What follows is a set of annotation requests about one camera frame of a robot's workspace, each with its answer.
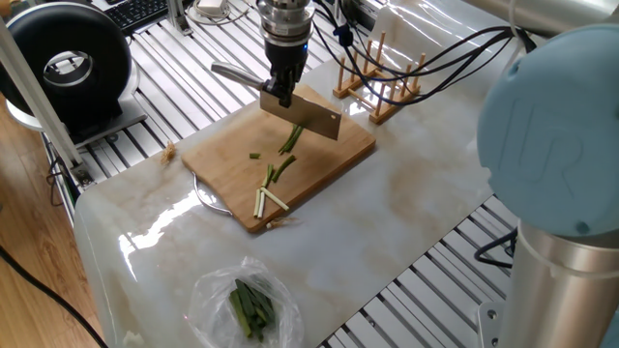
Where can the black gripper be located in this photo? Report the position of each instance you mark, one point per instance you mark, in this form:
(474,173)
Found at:
(287,58)

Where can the steel cleaver knife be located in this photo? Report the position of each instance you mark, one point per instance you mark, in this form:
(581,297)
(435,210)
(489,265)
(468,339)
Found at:
(309,116)

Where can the green garlic stalk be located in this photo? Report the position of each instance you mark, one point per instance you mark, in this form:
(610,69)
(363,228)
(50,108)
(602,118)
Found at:
(291,140)

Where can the cut green garlic leaf piece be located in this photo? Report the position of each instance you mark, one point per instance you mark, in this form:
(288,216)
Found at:
(284,168)

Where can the cut garlic stem piece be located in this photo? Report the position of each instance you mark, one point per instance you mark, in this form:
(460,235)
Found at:
(256,203)
(261,205)
(268,176)
(274,199)

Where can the cut garlic root end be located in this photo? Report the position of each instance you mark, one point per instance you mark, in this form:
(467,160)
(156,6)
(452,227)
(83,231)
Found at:
(168,152)
(280,222)

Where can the chopped green garlic leaves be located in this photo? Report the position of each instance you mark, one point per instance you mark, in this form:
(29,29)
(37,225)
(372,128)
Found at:
(246,304)

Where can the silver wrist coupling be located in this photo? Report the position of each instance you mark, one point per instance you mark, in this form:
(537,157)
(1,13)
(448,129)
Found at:
(286,21)

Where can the wooden peg dish rack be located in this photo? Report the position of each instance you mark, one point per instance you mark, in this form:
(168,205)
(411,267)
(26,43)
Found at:
(387,110)

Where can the black keyboard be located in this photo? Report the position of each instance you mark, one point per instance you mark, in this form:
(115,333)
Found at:
(138,12)

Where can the clear plastic bag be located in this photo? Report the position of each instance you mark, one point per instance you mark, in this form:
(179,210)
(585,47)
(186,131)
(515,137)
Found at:
(208,299)

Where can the aluminium frame post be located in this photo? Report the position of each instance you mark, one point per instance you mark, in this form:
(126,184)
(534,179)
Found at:
(180,17)
(43,106)

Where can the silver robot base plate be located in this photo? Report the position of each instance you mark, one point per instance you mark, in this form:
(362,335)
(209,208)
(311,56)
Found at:
(489,324)

